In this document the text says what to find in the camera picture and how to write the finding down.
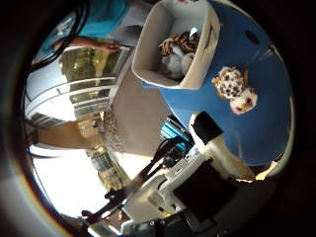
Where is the blue metal frame rail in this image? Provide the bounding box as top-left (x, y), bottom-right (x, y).
top-left (160, 115), bottom-right (196, 156)

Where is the black cable bundle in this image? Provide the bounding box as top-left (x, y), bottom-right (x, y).
top-left (81, 136), bottom-right (187, 225)

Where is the orange striped tiger plush toy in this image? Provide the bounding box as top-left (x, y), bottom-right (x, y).
top-left (158, 30), bottom-right (201, 57)

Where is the white rectangular fabric container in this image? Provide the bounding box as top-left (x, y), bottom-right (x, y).
top-left (131, 0), bottom-right (221, 91)

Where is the person in teal shirt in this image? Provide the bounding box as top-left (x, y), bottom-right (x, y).
top-left (42, 0), bottom-right (133, 54)

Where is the brown spotted plush toy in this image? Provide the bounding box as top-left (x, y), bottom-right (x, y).
top-left (211, 66), bottom-right (259, 117)

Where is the white plush toy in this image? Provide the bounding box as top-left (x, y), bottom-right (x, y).
top-left (160, 45), bottom-right (196, 81)

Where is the white framed glass window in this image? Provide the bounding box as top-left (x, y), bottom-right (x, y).
top-left (24, 45), bottom-right (133, 120)

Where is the black looped cable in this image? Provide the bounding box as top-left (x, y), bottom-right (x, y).
top-left (29, 0), bottom-right (93, 72)

